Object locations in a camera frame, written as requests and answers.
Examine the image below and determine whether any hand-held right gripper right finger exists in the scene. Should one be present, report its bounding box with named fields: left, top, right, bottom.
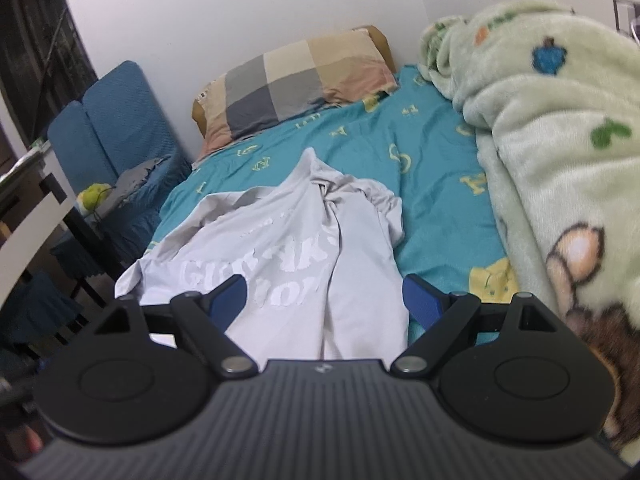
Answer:
left=390, top=273, right=563, bottom=378

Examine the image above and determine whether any grey cloth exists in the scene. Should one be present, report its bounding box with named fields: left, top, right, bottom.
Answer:
left=102, top=157, right=171, bottom=206

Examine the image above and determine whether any blue covered chair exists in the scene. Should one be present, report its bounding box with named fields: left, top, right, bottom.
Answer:
left=0, top=270, right=87, bottom=361
left=47, top=100, right=122, bottom=281
left=82, top=60, right=193, bottom=241

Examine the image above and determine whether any white t-shirt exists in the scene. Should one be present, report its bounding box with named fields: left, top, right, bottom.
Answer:
left=115, top=147, right=412, bottom=361

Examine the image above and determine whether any bed with teal sheet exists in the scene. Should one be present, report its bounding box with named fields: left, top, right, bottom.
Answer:
left=144, top=64, right=523, bottom=348

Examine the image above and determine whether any dark window grille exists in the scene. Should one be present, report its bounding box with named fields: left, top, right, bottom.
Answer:
left=0, top=0, right=98, bottom=144

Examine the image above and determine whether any brown pillow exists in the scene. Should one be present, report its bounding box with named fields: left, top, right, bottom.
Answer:
left=192, top=25, right=397, bottom=140

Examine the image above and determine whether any framed wall picture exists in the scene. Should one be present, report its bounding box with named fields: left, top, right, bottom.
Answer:
left=612, top=0, right=640, bottom=41

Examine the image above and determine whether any green fleece blanket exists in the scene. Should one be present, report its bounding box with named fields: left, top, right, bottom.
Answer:
left=419, top=0, right=640, bottom=461

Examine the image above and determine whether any wooden table with black legs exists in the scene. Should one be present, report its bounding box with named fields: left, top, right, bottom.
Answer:
left=0, top=142, right=126, bottom=311

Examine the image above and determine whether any yellow-green plush toy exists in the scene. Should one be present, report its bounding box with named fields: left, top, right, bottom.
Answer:
left=79, top=183, right=115, bottom=213

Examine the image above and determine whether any plaid pillow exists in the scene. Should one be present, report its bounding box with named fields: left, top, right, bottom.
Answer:
left=200, top=27, right=399, bottom=159

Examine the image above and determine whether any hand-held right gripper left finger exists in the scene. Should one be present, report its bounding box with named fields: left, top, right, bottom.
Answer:
left=92, top=275, right=261, bottom=378

